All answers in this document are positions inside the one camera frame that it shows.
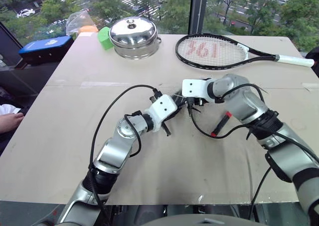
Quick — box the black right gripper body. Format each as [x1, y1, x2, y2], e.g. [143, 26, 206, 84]
[186, 98, 209, 107]

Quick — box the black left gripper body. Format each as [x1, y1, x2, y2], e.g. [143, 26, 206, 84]
[171, 96, 187, 119]

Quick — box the black marker with red ends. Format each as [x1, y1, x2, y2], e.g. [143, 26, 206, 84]
[211, 111, 233, 138]

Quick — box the bystander bare hand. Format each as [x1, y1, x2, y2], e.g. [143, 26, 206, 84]
[0, 112, 25, 134]

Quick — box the black and white tennis racket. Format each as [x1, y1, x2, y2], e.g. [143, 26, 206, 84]
[175, 33, 315, 70]

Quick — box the steel pot with lid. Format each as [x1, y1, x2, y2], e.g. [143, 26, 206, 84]
[109, 16, 162, 60]

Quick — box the green foam block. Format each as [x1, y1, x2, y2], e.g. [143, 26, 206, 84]
[97, 26, 114, 50]

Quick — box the orange rounded object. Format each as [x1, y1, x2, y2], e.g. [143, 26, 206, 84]
[79, 25, 99, 33]

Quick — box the black rounded object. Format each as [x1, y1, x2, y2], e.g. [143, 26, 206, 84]
[305, 46, 319, 77]

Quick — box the clear plastic bag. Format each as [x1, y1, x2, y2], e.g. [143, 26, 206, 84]
[66, 10, 98, 36]

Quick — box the blue flat case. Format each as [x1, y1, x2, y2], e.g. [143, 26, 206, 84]
[18, 35, 75, 66]

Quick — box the white garment sleeve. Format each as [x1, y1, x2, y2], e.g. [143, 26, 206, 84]
[0, 104, 21, 115]

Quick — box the black flat panel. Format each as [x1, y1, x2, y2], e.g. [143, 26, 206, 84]
[0, 21, 23, 68]

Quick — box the white parked car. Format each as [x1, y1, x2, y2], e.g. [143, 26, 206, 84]
[16, 8, 36, 18]

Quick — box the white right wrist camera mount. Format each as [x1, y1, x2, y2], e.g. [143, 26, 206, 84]
[181, 79, 209, 99]

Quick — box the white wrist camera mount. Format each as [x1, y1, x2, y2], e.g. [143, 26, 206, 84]
[181, 79, 209, 99]
[149, 94, 179, 132]

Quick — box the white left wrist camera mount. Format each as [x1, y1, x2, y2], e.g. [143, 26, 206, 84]
[149, 94, 179, 132]

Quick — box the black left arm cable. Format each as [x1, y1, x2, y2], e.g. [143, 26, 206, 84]
[88, 84, 160, 226]

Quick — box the dark window frame post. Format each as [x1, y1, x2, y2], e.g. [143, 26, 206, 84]
[188, 0, 212, 35]

